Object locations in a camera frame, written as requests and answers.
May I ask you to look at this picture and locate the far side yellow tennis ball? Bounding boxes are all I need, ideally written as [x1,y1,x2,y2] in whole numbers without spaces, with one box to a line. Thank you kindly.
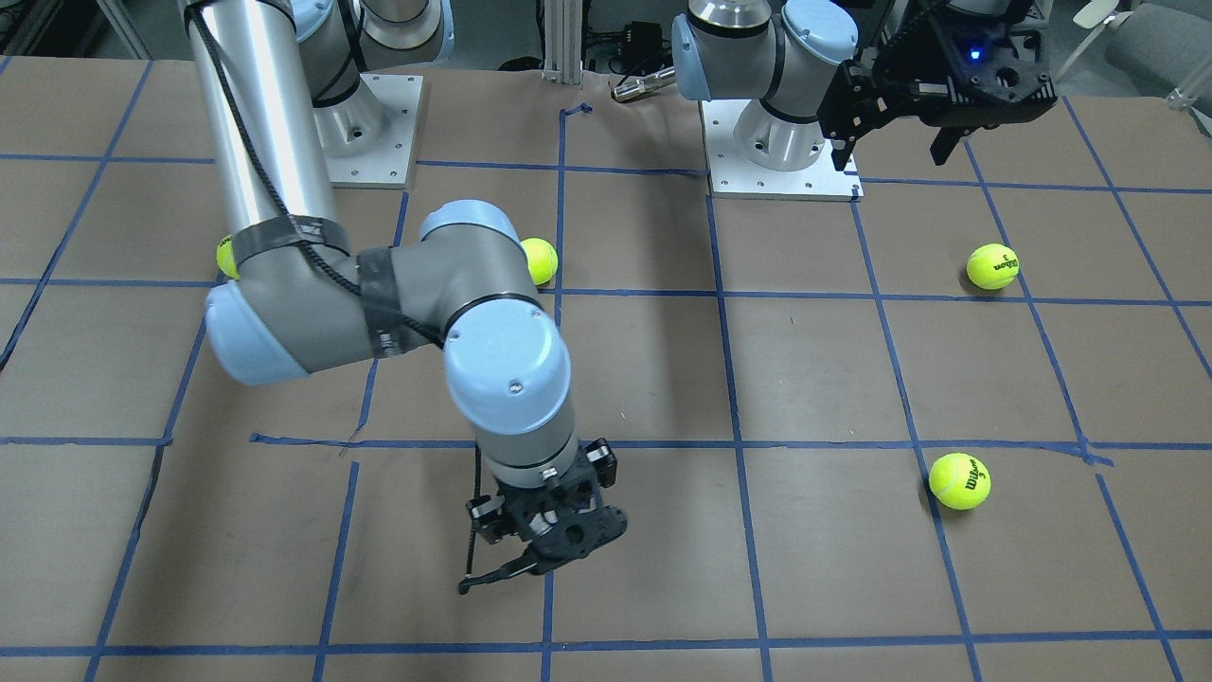
[965,243,1019,291]

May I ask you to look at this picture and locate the near side yellow tennis ball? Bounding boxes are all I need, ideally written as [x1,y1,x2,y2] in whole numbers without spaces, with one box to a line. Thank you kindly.
[928,452,991,511]

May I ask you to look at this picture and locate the centre yellow tennis ball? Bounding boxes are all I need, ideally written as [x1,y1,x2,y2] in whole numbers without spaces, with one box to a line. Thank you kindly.
[521,237,559,288]

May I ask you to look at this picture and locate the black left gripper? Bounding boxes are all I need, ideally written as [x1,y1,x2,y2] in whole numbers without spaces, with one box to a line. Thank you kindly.
[817,1,1058,171]

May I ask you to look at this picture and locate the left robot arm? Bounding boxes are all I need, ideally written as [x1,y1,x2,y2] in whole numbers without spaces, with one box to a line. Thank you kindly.
[671,1,1058,172]

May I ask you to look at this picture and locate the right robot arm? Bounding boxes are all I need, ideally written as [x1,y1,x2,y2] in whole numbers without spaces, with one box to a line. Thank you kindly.
[181,1,628,594]

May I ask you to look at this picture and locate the grey office chair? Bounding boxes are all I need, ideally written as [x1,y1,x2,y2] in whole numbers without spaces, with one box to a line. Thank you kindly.
[1053,1,1211,116]

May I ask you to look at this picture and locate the aluminium frame post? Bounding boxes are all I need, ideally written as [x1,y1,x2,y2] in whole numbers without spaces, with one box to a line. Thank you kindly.
[542,0,584,87]

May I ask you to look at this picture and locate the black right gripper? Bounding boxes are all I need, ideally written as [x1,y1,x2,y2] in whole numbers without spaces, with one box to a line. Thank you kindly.
[457,439,629,595]

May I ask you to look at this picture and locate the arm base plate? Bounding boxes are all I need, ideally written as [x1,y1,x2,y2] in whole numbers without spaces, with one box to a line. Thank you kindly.
[701,99,864,202]
[311,74,423,188]

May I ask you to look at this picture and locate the silver metal cylinder tool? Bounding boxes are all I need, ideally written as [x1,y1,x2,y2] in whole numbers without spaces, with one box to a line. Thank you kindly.
[611,65,678,103]

